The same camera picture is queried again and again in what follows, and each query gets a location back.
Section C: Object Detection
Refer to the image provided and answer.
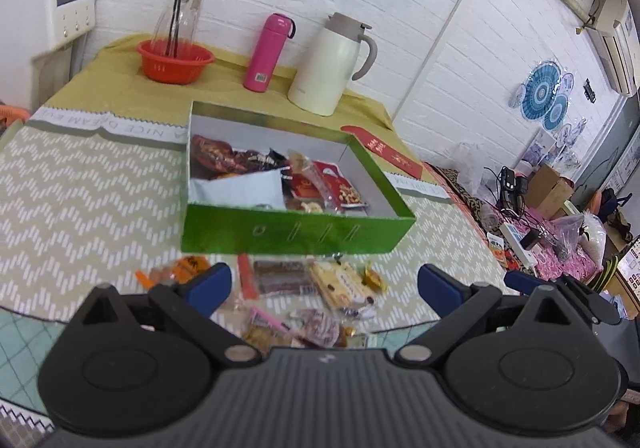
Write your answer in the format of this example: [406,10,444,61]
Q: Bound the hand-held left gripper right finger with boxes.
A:
[391,263,574,369]

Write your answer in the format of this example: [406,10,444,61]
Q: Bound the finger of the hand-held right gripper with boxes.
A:
[504,270,623,326]

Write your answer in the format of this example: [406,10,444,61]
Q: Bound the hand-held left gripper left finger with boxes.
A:
[79,263,262,370]

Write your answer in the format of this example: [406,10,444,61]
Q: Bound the red stick snack packet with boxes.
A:
[237,254,261,300]

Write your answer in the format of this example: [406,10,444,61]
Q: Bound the gold candy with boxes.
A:
[361,265,388,293]

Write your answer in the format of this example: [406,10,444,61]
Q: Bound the brown bar snack packet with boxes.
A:
[252,259,313,296]

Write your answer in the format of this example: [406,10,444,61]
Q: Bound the green cardboard box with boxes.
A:
[181,100,417,256]

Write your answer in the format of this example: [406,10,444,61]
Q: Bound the cream cookie packet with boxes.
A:
[307,260,378,316]

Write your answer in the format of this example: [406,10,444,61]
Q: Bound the white snack packet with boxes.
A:
[191,170,286,209]

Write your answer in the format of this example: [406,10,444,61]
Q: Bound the clear purple snack packet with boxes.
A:
[287,308,348,349]

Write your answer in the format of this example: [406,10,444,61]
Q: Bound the dark red date packet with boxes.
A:
[191,134,273,179]

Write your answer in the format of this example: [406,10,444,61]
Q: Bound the red nut pouch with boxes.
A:
[312,160,369,209]

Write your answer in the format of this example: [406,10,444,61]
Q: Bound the black snack packet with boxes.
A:
[265,148,292,174]

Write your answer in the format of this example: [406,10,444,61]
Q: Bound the small clear red-label packet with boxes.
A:
[286,152,328,213]

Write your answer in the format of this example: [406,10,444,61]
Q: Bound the white power strip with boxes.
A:
[500,223,538,268]

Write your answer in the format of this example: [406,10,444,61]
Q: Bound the brown cardboard box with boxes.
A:
[525,164,576,221]

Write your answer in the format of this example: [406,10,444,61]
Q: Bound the leopard print cloth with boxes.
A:
[425,163,501,239]

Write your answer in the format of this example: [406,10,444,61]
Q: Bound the clear plastic bag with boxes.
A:
[452,143,488,194]

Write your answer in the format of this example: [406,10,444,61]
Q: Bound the red envelope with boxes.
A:
[340,124,425,178]

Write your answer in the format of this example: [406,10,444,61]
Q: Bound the patterned tablecloth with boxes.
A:
[0,105,506,429]

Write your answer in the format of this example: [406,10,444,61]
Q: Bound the medium blue paper fan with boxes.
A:
[542,93,571,130]

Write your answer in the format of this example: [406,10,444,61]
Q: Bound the large blue paper fan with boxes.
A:
[520,62,563,120]

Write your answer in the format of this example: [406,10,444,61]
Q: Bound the yellow cloth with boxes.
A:
[42,33,396,139]

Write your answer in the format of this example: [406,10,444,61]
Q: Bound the red plastic basket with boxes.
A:
[136,39,216,85]

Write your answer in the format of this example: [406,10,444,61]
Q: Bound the pink water bottle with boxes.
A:
[243,13,297,93]

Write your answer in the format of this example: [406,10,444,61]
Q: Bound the cream thermos jug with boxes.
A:
[287,12,378,117]

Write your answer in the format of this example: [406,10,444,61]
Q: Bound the white air conditioner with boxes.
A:
[582,0,640,96]

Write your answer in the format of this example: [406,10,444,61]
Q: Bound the orange plastic basin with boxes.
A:
[0,105,31,130]

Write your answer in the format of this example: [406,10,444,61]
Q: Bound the black chopsticks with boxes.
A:
[169,0,186,58]

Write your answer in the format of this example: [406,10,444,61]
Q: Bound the glass pitcher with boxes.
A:
[152,0,205,49]

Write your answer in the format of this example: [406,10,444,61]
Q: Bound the black charger with cables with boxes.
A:
[482,165,530,214]

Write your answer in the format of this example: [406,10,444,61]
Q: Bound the wall photo print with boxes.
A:
[522,129,561,169]

